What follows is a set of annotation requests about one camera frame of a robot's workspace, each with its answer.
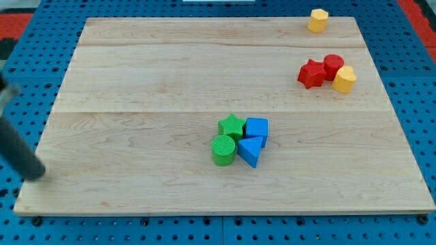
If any yellow heart block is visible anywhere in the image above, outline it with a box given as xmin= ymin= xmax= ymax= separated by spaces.
xmin=332 ymin=65 xmax=357 ymax=94

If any yellow hexagon block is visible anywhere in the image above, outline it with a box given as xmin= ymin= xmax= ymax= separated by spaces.
xmin=307 ymin=9 xmax=329 ymax=33

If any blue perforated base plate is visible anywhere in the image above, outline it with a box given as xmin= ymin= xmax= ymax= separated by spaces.
xmin=1 ymin=0 xmax=435 ymax=244

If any blue triangle block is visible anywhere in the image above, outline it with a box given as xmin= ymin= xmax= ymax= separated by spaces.
xmin=237 ymin=137 xmax=263 ymax=168

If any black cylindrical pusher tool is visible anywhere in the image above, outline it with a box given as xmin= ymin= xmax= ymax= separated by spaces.
xmin=1 ymin=76 xmax=46 ymax=180

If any green star block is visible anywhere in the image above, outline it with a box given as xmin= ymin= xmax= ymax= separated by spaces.
xmin=218 ymin=114 xmax=246 ymax=143

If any red star block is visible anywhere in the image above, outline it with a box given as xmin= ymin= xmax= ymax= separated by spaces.
xmin=297 ymin=59 xmax=326 ymax=89

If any wooden board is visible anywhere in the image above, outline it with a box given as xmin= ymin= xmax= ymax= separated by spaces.
xmin=14 ymin=17 xmax=435 ymax=216

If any blue cube block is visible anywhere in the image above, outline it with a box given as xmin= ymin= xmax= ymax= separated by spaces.
xmin=245 ymin=118 xmax=269 ymax=148

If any red cylinder block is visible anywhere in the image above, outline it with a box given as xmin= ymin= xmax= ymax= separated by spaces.
xmin=323 ymin=54 xmax=345 ymax=81

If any green cylinder block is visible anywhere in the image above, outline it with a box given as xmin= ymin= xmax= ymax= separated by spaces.
xmin=211 ymin=135 xmax=236 ymax=167

